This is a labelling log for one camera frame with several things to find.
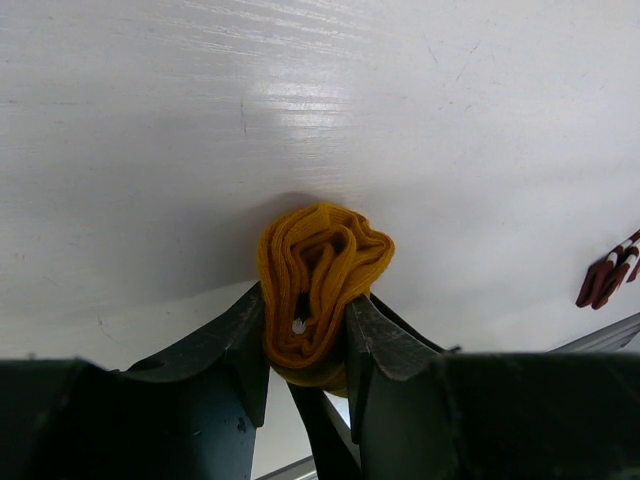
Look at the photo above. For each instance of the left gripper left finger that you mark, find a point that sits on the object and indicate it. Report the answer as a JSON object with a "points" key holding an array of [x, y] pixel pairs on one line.
{"points": [[190, 411]]}

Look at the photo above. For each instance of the aluminium rail frame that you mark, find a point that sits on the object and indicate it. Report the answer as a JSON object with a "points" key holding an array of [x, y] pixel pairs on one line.
{"points": [[282, 449]]}

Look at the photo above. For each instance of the mustard yellow sock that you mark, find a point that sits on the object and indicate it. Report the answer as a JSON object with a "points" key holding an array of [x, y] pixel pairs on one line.
{"points": [[312, 263]]}

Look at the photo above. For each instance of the taupe maroon-cuffed sock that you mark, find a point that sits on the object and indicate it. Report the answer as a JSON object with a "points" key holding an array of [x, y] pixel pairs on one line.
{"points": [[607, 275]]}

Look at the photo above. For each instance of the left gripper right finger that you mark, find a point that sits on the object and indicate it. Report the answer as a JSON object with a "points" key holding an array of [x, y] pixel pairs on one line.
{"points": [[421, 414]]}

